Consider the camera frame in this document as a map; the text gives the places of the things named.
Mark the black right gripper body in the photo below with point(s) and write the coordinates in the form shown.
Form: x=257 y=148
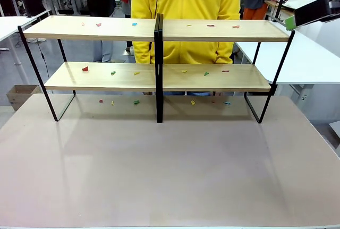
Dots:
x=313 y=11

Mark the person's left forearm yellow sleeve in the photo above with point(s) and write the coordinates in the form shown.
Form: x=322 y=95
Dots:
x=225 y=52

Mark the person's right forearm yellow sleeve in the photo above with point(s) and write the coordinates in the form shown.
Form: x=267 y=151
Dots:
x=140 y=52

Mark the white sheet on bench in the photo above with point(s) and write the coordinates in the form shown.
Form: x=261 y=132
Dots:
x=295 y=0

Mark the wooden workbench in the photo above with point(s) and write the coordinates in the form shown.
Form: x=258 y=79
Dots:
x=271 y=2

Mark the white side table grey legs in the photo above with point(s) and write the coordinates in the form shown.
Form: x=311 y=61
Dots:
x=305 y=59

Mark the cyan paper scrap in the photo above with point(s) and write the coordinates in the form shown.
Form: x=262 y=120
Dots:
x=226 y=103

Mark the brown cardboard box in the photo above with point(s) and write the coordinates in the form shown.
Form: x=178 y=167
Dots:
x=24 y=89

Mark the wooden two-tier shelf black frame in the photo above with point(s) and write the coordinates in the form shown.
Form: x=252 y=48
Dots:
x=225 y=31
x=93 y=29

